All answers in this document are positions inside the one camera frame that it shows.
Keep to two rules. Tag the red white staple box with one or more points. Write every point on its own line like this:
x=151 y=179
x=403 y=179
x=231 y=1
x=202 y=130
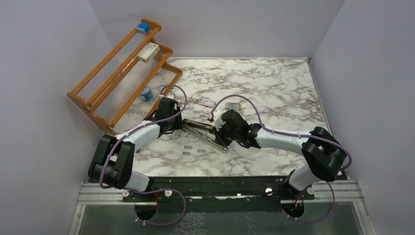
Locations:
x=207 y=103

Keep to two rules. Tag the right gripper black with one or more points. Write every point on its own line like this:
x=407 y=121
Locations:
x=219 y=139

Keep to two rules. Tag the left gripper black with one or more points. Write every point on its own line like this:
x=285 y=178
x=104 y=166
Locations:
x=178 y=125

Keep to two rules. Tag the blue grey eraser block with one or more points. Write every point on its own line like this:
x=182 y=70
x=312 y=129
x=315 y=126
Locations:
x=142 y=28

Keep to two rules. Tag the black stapler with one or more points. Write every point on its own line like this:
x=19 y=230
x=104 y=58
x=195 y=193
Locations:
x=199 y=125

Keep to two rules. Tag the silver staple strip tray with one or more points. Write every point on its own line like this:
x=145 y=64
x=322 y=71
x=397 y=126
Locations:
x=233 y=106

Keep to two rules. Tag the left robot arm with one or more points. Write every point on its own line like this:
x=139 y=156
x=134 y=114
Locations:
x=112 y=162

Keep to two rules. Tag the orange wooden shelf rack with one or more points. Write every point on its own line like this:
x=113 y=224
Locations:
x=107 y=92

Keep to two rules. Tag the white red box on shelf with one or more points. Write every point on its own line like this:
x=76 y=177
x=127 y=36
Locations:
x=148 y=52

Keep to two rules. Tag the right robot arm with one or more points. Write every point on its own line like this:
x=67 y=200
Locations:
x=323 y=154

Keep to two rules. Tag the blue white jar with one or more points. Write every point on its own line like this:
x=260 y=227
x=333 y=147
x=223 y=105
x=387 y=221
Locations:
x=146 y=94

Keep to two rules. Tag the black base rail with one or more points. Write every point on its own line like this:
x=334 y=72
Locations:
x=219 y=194

